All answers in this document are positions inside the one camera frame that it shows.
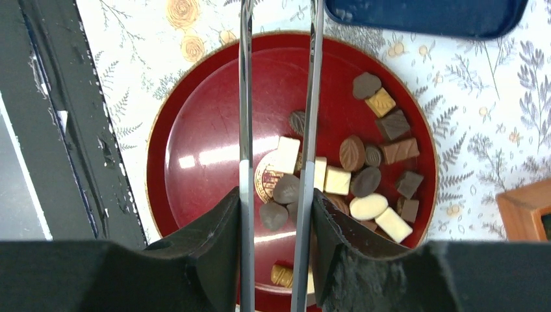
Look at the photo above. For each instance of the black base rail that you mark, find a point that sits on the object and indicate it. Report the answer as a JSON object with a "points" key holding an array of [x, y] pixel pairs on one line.
{"points": [[56, 107]]}

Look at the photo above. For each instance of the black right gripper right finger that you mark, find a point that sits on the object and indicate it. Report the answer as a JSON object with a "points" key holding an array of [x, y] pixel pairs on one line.
{"points": [[356, 269]]}

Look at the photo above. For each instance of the floral tablecloth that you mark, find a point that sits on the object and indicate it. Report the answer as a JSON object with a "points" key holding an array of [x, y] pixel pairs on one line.
{"points": [[488, 103]]}

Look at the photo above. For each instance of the red round plate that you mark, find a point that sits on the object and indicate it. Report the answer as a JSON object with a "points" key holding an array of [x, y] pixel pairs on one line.
{"points": [[193, 154]]}

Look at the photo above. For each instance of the gold square chocolate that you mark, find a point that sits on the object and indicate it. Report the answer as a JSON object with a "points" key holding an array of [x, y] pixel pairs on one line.
{"points": [[381, 103]]}

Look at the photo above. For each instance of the blue box lid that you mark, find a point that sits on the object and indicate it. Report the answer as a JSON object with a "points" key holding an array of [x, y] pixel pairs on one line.
{"points": [[470, 19]]}

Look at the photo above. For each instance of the caramel square chocolate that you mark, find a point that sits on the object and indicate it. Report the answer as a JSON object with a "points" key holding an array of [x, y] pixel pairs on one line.
{"points": [[281, 276]]}

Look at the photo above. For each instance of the dark oval chocolate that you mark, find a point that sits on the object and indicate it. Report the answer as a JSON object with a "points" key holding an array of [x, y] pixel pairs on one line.
{"points": [[273, 216]]}

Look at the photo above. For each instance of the white rectangular chocolate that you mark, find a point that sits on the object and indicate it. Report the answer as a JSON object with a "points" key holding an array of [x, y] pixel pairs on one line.
{"points": [[286, 155]]}

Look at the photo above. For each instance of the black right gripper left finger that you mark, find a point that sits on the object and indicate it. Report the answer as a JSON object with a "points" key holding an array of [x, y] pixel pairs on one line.
{"points": [[193, 269]]}

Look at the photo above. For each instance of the orange wooden divider tray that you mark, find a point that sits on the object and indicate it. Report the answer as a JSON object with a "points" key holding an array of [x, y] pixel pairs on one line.
{"points": [[522, 209]]}

